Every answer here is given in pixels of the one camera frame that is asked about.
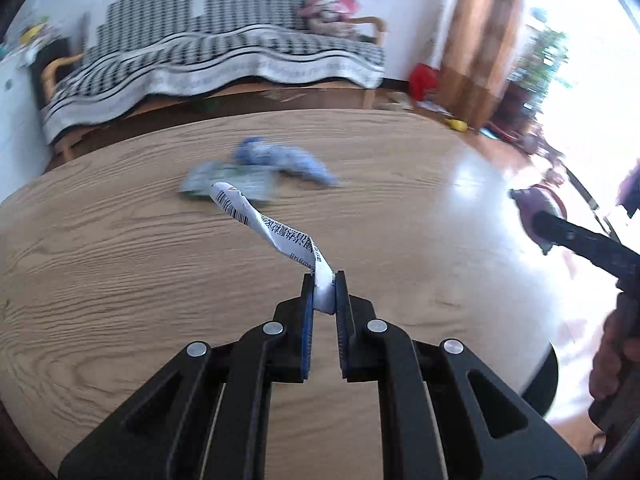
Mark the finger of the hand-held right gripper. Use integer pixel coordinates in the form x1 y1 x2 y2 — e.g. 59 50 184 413
530 210 640 289

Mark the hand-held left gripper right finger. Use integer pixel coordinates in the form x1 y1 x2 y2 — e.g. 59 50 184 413
334 270 586 480

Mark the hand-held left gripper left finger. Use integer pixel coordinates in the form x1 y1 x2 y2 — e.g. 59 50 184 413
57 271 317 480

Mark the purple pink plush toy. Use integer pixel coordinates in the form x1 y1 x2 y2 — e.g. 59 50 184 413
509 184 568 248

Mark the white barcode wrapper strip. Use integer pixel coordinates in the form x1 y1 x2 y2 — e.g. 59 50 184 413
209 181 337 315

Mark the person's right hand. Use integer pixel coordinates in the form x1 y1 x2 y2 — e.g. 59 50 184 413
589 291 640 432

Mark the black round object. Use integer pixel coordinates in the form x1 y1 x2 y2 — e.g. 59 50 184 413
520 342 560 413

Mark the blue printed foil wrapper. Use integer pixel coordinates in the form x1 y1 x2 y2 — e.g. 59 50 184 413
234 137 342 189

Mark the grey-green flat wrapper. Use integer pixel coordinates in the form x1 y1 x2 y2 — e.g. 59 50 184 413
179 160 275 204

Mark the green potted plant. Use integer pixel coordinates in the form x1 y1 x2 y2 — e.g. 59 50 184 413
510 7 571 91

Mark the red bag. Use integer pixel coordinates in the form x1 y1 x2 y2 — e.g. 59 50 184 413
409 62 442 102

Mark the brown curtain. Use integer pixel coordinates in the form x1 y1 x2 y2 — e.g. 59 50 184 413
440 0 531 128

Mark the sofa with checkered cover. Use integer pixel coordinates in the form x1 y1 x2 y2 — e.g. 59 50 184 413
40 0 387 143

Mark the white cabinet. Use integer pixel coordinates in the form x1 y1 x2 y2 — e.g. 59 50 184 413
0 45 46 181

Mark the yellow object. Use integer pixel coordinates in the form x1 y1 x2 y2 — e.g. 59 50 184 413
17 22 51 46

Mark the wooden sofa frame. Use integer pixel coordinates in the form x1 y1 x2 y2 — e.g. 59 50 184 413
31 16 388 171

